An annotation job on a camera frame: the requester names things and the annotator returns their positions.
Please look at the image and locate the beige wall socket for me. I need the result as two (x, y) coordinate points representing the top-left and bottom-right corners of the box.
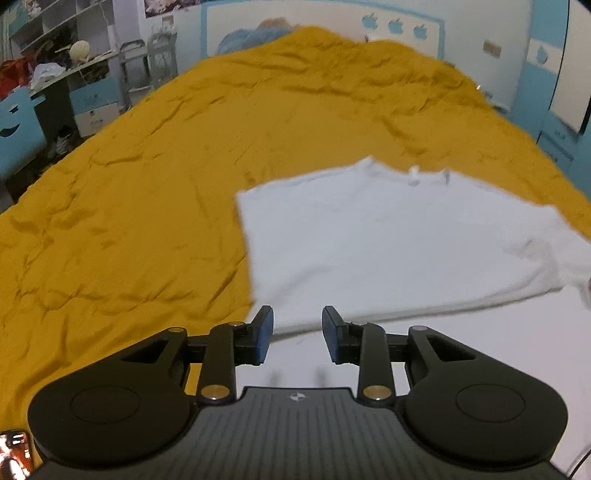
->
(483, 40), (502, 58)

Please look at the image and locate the blue smiley chair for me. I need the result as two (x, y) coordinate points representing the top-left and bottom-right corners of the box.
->
(0, 87), (46, 181)

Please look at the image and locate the white desk with shelves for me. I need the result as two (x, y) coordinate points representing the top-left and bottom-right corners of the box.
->
(0, 0), (126, 158)

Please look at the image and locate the white blue bed headboard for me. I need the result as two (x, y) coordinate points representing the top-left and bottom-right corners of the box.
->
(200, 1), (445, 60)

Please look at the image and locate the grey metal trolley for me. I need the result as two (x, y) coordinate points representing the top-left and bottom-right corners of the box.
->
(118, 30), (178, 110)

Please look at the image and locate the blue pillow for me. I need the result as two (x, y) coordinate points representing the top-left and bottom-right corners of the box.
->
(215, 27), (294, 55)

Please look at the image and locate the mustard yellow quilt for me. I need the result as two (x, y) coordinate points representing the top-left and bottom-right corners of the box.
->
(1, 27), (590, 429)

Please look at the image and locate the anime wall poster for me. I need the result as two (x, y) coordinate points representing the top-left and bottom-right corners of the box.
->
(143, 0), (208, 18)

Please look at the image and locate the cream round plush toy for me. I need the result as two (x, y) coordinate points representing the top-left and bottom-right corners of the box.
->
(69, 40), (90, 64)

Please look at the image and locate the white plastic bag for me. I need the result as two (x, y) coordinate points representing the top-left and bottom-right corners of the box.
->
(29, 62), (66, 90)

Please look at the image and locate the white Nevada sweatshirt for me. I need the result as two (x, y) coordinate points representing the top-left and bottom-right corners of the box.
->
(234, 155), (591, 480)

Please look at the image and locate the red bag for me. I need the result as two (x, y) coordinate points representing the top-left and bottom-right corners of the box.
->
(0, 57), (36, 100)

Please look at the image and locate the blue white wardrobe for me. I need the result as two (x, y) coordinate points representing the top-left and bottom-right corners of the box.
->
(510, 1), (590, 195)

